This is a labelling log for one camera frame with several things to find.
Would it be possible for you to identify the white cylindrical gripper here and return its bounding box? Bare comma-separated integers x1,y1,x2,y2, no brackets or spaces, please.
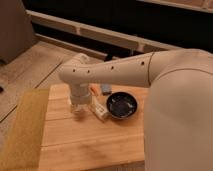
69,84,92,105

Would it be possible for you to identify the blue eraser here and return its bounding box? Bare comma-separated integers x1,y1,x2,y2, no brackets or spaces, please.
101,84,111,95

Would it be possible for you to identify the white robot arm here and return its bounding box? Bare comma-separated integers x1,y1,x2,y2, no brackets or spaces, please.
59,49,213,171

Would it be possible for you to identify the white ceramic cup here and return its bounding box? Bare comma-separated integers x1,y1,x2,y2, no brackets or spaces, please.
70,104,86,115

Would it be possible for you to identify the orange carrot toy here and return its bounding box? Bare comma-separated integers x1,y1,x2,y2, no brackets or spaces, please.
90,85,99,97

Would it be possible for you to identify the white tube bottle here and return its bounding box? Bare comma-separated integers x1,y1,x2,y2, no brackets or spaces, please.
90,98,109,121

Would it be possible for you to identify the black bowl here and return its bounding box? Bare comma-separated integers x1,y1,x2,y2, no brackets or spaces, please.
106,92,138,119

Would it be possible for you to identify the wooden board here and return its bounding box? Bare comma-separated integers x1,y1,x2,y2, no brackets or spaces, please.
39,84,148,171

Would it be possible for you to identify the yellow-green mat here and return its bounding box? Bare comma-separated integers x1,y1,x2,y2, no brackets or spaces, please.
0,89,49,171

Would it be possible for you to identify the brown cabinet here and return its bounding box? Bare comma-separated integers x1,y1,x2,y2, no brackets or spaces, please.
0,0,37,63

